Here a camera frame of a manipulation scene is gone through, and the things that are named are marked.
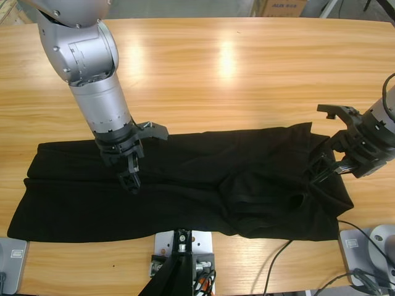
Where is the long black arched cable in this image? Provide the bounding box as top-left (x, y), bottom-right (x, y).
top-left (264, 219), bottom-right (395, 295)

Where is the dark aluminium camera post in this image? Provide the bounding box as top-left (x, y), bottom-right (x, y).
top-left (137, 254), bottom-right (195, 296)

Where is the black corner bracket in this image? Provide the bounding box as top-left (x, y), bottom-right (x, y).
top-left (150, 254), bottom-right (169, 277)
top-left (172, 227), bottom-right (194, 257)
top-left (193, 253), bottom-right (216, 275)

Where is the grey arm base disc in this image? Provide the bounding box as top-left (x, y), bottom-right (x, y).
top-left (368, 224), bottom-right (395, 269)

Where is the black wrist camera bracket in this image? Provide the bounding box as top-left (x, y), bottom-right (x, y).
top-left (132, 121), bottom-right (170, 142)
top-left (317, 104), bottom-right (362, 132)

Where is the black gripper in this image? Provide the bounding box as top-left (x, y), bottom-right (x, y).
top-left (308, 117), bottom-right (390, 186)
top-left (93, 122), bottom-right (146, 195)

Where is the wooden crate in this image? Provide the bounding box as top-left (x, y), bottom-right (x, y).
top-left (0, 0), bottom-right (32, 25)

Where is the black cable bundle at base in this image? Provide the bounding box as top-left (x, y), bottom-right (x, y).
top-left (313, 267), bottom-right (391, 296)

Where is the black diagonal bar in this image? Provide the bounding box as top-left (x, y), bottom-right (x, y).
top-left (375, 0), bottom-right (395, 18)

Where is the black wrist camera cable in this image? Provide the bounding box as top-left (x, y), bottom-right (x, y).
top-left (381, 73), bottom-right (395, 120)

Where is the white box with AUX print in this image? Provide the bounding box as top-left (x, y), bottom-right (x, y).
top-left (264, 0), bottom-right (309, 18)

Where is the white metal mounting plate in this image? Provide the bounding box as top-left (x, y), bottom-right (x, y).
top-left (153, 231), bottom-right (215, 296)

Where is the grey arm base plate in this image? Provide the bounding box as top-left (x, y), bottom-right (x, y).
top-left (0, 237), bottom-right (30, 295)
top-left (338, 227), bottom-right (395, 287)

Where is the black cable bundle under post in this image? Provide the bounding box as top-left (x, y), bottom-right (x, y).
top-left (191, 268), bottom-right (217, 296)

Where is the grey metal stand leg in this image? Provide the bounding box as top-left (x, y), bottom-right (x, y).
top-left (318, 0), bottom-right (340, 19)

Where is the black Unitree polo shirt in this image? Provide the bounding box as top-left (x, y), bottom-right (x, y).
top-left (6, 121), bottom-right (355, 244)

